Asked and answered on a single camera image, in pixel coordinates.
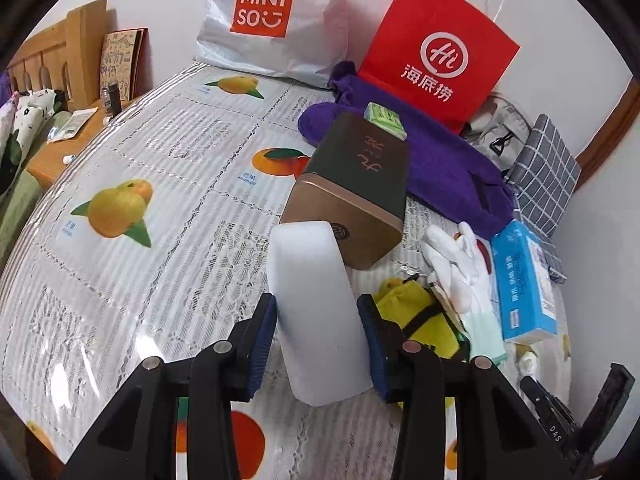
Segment white sponge block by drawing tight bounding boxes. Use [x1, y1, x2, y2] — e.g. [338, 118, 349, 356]
[266, 221, 372, 406]

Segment purple towel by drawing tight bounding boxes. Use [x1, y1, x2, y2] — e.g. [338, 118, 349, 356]
[297, 61, 514, 240]

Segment red Haidilao paper bag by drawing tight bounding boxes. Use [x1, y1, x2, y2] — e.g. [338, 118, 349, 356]
[358, 0, 520, 134]

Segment blue tissue box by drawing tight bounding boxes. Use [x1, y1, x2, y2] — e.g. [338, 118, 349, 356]
[490, 220, 558, 344]

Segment brown wooden door frame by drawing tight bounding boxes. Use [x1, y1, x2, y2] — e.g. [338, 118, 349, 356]
[576, 79, 640, 190]

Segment beige grey backpack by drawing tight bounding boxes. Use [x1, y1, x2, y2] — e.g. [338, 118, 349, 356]
[460, 92, 533, 174]

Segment fruit print tablecloth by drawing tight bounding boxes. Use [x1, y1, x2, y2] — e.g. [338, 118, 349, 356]
[1, 64, 465, 479]

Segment grey checked cushion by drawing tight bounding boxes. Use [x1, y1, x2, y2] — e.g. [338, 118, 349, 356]
[506, 114, 582, 284]

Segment white packet on nightstand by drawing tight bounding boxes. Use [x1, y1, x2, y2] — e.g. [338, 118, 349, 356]
[47, 107, 98, 143]

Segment green tissue pack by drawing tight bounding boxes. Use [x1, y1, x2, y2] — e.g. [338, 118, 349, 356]
[363, 102, 408, 141]

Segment white work gloves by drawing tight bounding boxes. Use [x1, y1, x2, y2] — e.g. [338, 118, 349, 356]
[420, 222, 506, 365]

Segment dark gold tin box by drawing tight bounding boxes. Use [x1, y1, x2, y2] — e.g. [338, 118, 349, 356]
[281, 112, 409, 270]

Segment wooden nightstand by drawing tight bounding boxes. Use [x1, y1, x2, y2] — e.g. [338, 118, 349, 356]
[25, 98, 132, 192]

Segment yellow Adidas pouch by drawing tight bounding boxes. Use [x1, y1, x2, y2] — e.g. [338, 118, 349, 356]
[357, 278, 470, 403]

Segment colourful quilt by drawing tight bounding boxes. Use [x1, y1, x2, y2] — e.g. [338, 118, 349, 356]
[1, 89, 70, 269]

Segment white Miniso plastic bag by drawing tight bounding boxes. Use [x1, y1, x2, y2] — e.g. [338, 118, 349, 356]
[196, 0, 348, 88]

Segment small dark bottle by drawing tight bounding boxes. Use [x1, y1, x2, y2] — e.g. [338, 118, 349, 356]
[102, 81, 122, 117]

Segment patterned notebook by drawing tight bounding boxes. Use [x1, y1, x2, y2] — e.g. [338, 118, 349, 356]
[99, 28, 148, 101]

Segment wooden bed headboard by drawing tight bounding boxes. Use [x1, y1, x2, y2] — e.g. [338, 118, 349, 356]
[8, 0, 107, 110]

